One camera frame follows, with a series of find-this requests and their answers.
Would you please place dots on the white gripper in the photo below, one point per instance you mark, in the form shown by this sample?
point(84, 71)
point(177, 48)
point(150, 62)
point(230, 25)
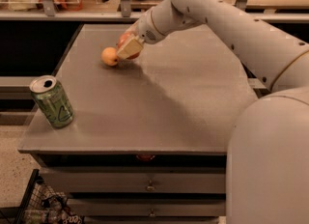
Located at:
point(145, 30)

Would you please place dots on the red apple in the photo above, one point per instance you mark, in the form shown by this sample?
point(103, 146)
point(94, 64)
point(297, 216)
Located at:
point(122, 39)

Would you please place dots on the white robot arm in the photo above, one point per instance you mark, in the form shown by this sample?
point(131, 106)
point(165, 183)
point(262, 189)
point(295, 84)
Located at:
point(267, 172)

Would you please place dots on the small orange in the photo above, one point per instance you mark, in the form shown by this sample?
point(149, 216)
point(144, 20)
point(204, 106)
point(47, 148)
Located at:
point(109, 56)

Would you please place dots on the green soda can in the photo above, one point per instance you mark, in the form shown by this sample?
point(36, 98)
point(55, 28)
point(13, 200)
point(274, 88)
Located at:
point(50, 96)

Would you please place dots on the grey drawer cabinet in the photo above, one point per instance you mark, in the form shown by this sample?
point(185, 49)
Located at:
point(149, 138)

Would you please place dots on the metal shelf rail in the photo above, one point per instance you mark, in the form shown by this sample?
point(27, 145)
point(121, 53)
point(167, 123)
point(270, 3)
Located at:
point(282, 11)

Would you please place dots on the black wire basket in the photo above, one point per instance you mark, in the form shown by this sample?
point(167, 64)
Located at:
point(41, 204)

